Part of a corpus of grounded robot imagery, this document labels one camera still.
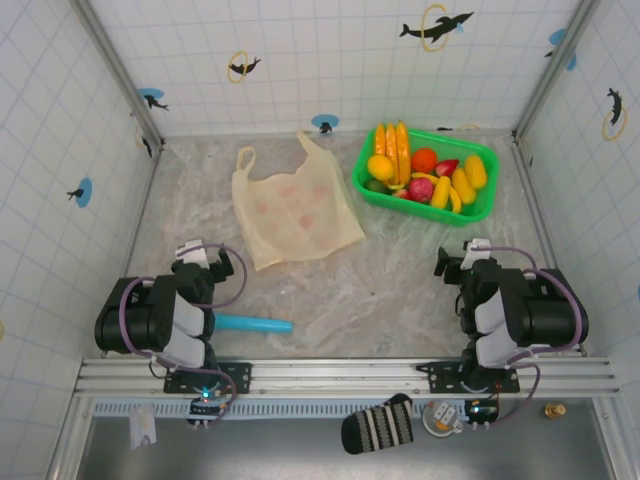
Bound fake orange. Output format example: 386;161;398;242
411;146;441;175

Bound aluminium corner post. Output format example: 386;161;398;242
69;0;166;151
512;0;601;144

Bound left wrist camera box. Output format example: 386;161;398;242
173;239;211;269

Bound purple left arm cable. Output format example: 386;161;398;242
118;243;249;416

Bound cream plastic bag orange print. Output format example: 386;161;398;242
231;130;366;272

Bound yellow fake lemon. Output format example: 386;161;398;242
367;154;396;182

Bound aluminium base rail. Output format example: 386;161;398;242
74;355;621;399

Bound teal plastic cylinder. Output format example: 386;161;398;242
214;312;294;335

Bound yellow fake mango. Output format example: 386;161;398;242
464;154;488;191
450;167;477;206

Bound white slotted cable duct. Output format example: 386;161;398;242
92;399;431;420

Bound dolphin sticker on blue patch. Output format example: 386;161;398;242
543;27;579;72
137;87;170;112
310;113;340;135
66;177;94;208

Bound red fake apple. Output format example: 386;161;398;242
408;176;435;204

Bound black and white striped sock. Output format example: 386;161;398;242
340;393;415;455

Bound green plastic basket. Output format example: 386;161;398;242
351;127;501;228

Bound large yellow fake banana bunch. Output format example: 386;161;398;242
373;121;413;187

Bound aluminium side rail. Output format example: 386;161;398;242
509;134;589;357

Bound round disc with white clip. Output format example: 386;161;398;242
421;401;465;438

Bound large dolphin sticker yellow ring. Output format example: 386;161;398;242
398;3;475;54

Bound crumpled clear plastic table cover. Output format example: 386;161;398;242
122;130;564;359

